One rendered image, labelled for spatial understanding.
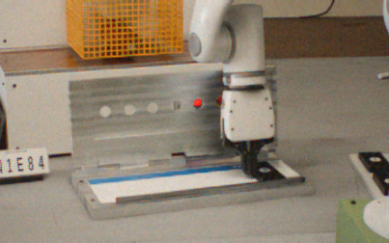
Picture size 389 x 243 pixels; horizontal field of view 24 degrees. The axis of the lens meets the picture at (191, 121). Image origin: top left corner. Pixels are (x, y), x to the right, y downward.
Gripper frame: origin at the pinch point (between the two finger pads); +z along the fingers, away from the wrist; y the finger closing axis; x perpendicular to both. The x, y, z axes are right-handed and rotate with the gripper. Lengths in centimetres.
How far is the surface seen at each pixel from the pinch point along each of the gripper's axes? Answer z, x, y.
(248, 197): 5.2, -6.8, -3.1
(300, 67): -15, 92, 54
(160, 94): -14.7, 10.1, -14.5
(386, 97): -6, 52, 61
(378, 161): 2.4, 1.0, 29.6
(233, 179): 2.7, 0.0, -3.6
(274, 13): -33, 174, 82
